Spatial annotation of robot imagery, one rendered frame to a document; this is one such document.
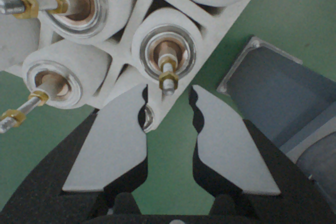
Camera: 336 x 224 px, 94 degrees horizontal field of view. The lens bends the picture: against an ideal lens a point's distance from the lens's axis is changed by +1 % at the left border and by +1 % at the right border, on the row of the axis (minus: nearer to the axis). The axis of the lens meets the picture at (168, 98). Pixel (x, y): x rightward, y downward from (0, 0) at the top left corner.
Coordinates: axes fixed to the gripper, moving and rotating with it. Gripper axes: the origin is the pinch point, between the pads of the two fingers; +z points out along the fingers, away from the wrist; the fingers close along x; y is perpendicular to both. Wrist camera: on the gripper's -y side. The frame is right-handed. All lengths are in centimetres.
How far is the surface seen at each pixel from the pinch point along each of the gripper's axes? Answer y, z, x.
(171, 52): -0.4, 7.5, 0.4
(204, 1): -5.6, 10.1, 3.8
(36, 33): 0.5, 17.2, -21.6
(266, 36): 1.8, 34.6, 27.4
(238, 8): -4.9, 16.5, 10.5
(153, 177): 72, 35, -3
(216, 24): -2.5, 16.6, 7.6
